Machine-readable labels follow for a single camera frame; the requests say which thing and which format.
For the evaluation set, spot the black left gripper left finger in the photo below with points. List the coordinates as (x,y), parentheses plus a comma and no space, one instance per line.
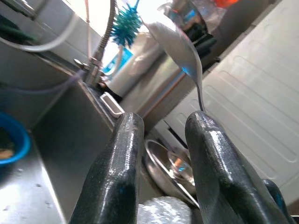
(112,175)

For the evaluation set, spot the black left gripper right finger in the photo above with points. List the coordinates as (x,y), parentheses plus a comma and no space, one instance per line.
(215,168)

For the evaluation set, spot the steel bowl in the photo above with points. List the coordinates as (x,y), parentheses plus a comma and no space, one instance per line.
(180,172)

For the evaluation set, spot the large steel plate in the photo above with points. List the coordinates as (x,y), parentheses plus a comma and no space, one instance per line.
(156,168)

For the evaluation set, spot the steel spoon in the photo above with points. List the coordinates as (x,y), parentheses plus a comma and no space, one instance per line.
(177,49)

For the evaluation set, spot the stainless steel sink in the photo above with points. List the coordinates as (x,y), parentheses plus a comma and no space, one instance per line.
(58,140)

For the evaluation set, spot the small white tray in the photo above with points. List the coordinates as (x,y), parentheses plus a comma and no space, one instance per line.
(112,105)

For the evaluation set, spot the white washing machine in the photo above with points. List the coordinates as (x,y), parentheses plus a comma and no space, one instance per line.
(257,93)

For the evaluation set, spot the blue plastic bowl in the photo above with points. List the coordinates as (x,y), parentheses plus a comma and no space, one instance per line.
(21,144)

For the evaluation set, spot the flexible steel faucet spout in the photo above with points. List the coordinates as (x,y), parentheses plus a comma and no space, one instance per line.
(106,35)

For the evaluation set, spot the blue bottle brush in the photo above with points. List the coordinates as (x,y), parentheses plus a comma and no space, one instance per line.
(126,25)

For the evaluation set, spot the dark green scouring pad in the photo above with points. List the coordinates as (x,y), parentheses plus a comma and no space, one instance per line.
(11,30)

